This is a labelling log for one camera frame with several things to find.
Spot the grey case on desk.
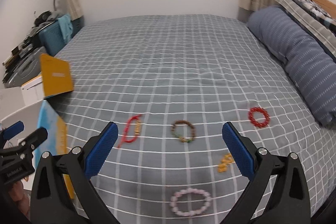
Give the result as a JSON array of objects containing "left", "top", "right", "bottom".
[{"left": 3, "top": 47, "right": 47, "bottom": 88}]

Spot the red string bracelet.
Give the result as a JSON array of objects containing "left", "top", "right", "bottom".
[{"left": 117, "top": 114, "right": 143, "bottom": 149}]

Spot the red bead bracelet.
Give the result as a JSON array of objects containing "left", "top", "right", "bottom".
[{"left": 248, "top": 106, "right": 271, "bottom": 128}]

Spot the teal suitcase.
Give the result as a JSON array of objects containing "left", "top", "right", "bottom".
[{"left": 38, "top": 20, "right": 66, "bottom": 56}]

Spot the orange bead jewelry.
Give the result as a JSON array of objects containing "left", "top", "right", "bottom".
[{"left": 217, "top": 153, "right": 235, "bottom": 173}]

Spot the white cardboard box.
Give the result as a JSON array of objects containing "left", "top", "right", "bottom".
[{"left": 0, "top": 75, "right": 44, "bottom": 125}]

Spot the blue yellow jewelry box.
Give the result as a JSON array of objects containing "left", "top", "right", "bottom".
[{"left": 35, "top": 99, "right": 76, "bottom": 200}]

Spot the grey checked pillow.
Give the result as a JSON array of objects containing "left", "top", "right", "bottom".
[{"left": 274, "top": 0, "right": 335, "bottom": 56}]

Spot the person's left hand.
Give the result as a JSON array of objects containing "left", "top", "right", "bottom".
[{"left": 9, "top": 180, "right": 30, "bottom": 219}]

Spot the dark patterned pillow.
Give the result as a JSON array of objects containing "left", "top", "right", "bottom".
[{"left": 292, "top": 0, "right": 336, "bottom": 34}]

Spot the light blue cloth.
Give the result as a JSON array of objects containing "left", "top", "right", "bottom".
[{"left": 57, "top": 14, "right": 74, "bottom": 44}]

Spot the yellow box lid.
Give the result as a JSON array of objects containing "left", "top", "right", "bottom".
[{"left": 40, "top": 53, "right": 74, "bottom": 98}]

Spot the brown wooden bead bracelet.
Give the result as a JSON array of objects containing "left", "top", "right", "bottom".
[{"left": 171, "top": 120, "right": 197, "bottom": 144}]

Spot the wooden headboard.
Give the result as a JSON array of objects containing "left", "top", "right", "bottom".
[{"left": 313, "top": 0, "right": 336, "bottom": 19}]

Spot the blue striped bolster pillow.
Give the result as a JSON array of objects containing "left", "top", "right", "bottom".
[{"left": 247, "top": 6, "right": 335, "bottom": 128}]

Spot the pink bead bracelet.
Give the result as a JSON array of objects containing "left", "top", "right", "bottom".
[{"left": 170, "top": 187, "right": 212, "bottom": 218}]

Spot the grey checked bed cover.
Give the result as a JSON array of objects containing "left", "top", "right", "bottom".
[{"left": 50, "top": 15, "right": 335, "bottom": 223}]

